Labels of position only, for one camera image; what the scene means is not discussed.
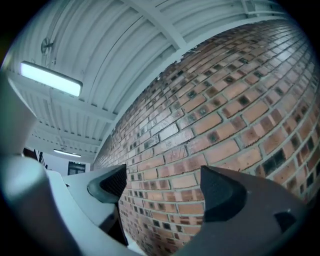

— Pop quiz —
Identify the white cloth garment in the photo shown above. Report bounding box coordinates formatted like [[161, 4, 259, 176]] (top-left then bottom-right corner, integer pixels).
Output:
[[0, 71, 143, 256]]

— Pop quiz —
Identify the large ceiling light panel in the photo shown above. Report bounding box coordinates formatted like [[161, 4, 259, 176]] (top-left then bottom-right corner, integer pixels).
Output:
[[19, 60, 84, 98]]

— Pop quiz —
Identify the small ceiling light panel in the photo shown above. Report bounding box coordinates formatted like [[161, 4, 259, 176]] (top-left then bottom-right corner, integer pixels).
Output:
[[52, 148, 82, 158]]

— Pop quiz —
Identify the round ceiling fixture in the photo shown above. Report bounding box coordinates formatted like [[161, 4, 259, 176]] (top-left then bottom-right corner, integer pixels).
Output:
[[40, 37, 55, 55]]

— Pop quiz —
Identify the dark doorway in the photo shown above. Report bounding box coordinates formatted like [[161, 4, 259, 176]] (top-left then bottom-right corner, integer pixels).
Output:
[[67, 161, 87, 176]]

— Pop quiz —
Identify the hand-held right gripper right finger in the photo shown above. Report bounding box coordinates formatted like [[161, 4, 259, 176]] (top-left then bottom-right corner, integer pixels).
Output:
[[173, 164, 310, 256]]

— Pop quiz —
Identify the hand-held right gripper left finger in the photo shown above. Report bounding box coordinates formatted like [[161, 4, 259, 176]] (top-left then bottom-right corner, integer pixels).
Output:
[[47, 163, 130, 247]]

